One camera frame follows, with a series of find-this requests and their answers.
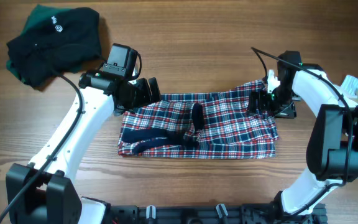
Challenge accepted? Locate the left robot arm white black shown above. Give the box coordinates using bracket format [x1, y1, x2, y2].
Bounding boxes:
[0, 44, 161, 223]

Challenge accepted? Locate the plaid red navy white garment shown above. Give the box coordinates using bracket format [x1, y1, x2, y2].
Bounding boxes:
[117, 80, 278, 159]

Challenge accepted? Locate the dark green garment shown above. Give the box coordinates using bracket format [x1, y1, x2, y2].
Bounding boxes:
[6, 4, 70, 85]

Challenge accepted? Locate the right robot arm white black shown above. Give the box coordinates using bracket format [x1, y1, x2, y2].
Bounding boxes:
[248, 51, 358, 222]

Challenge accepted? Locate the black garment with white logo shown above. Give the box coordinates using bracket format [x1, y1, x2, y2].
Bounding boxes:
[7, 7, 102, 88]

